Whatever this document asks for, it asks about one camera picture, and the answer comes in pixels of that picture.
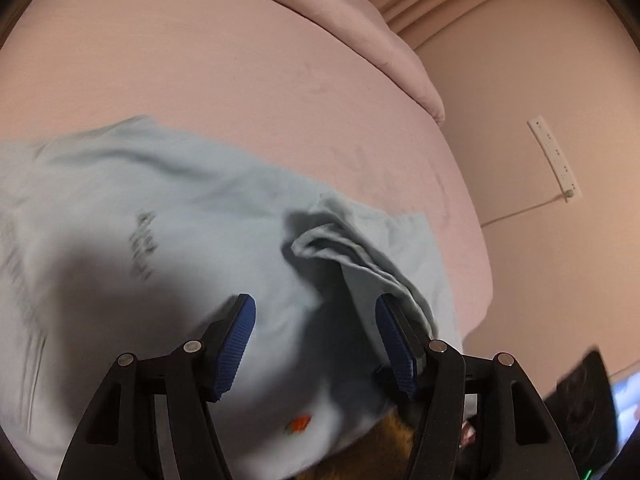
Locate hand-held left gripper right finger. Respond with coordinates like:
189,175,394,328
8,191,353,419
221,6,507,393
375,293,581,480

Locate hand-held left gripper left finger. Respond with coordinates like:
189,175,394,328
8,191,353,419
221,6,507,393
56,293,257,480

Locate light blue strawberry print pants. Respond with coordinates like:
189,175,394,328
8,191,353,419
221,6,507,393
0,115,469,480

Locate brown fuzzy rug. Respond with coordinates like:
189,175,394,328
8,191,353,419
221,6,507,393
345,407,417,480

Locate white power strip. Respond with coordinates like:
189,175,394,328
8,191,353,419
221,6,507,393
528,115,581,204

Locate bed with pink sheet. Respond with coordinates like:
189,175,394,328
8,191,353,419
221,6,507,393
0,0,496,351

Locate pink duvet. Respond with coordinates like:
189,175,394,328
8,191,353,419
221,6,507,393
70,0,447,124

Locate white cable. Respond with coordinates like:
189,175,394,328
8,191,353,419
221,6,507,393
479,192,572,229

